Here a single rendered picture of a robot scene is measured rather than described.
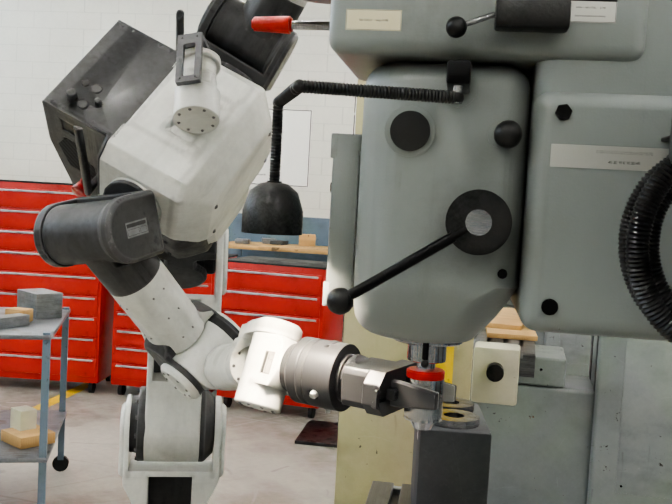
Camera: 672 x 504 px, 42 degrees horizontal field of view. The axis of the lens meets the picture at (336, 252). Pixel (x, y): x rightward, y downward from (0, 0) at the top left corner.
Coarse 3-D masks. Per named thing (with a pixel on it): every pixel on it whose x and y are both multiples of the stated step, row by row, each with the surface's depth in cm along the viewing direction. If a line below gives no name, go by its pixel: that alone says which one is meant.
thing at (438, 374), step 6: (414, 366) 108; (408, 372) 106; (414, 372) 105; (420, 372) 104; (426, 372) 104; (432, 372) 105; (438, 372) 105; (444, 372) 106; (414, 378) 105; (420, 378) 104; (426, 378) 104; (432, 378) 104; (438, 378) 105; (444, 378) 106
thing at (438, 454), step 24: (456, 408) 157; (432, 432) 146; (456, 432) 146; (480, 432) 146; (432, 456) 146; (456, 456) 146; (480, 456) 146; (432, 480) 146; (456, 480) 146; (480, 480) 146
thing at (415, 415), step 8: (416, 384) 105; (424, 384) 104; (432, 384) 104; (440, 384) 105; (440, 392) 105; (440, 400) 105; (408, 408) 106; (440, 408) 106; (408, 416) 106; (416, 416) 105; (424, 416) 105; (432, 416) 105; (440, 416) 106
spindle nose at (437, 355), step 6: (408, 348) 106; (414, 348) 105; (420, 348) 104; (432, 348) 104; (438, 348) 104; (444, 348) 105; (408, 354) 106; (414, 354) 105; (420, 354) 104; (432, 354) 104; (438, 354) 104; (444, 354) 105; (414, 360) 105; (420, 360) 104; (432, 360) 104; (438, 360) 104; (444, 360) 105
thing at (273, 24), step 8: (264, 16) 117; (272, 16) 116; (280, 16) 116; (288, 16) 116; (256, 24) 116; (264, 24) 116; (272, 24) 116; (280, 24) 116; (288, 24) 116; (296, 24) 116; (304, 24) 116; (312, 24) 116; (320, 24) 115; (328, 24) 115; (272, 32) 117; (280, 32) 117; (288, 32) 116
